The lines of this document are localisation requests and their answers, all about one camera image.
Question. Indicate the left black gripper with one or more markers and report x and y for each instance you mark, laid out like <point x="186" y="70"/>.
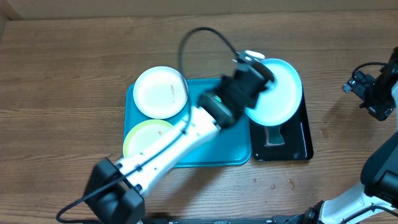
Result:
<point x="224" y="83"/>

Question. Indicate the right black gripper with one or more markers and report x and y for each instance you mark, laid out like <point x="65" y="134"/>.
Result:
<point x="380" y="112"/>

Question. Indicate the light blue round plate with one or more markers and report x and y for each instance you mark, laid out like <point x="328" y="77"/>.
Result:
<point x="282" y="98"/>

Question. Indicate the green dish sponge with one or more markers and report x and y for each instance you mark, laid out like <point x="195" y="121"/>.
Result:
<point x="273" y="136"/>

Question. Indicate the white round plate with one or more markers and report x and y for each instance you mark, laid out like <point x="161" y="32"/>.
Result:
<point x="160" y="92"/>

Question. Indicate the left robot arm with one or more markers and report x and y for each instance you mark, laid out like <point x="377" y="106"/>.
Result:
<point x="115" y="192"/>

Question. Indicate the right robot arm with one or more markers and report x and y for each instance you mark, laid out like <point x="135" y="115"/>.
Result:
<point x="376" y="191"/>

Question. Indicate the teal plastic serving tray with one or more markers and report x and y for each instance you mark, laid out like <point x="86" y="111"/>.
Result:
<point x="231" y="147"/>

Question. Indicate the black rectangular water tray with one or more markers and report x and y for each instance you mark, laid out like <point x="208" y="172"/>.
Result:
<point x="296" y="134"/>

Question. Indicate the yellow round plate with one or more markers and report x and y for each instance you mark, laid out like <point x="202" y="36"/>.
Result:
<point x="143" y="135"/>

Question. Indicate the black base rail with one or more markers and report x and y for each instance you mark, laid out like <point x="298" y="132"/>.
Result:
<point x="278" y="219"/>

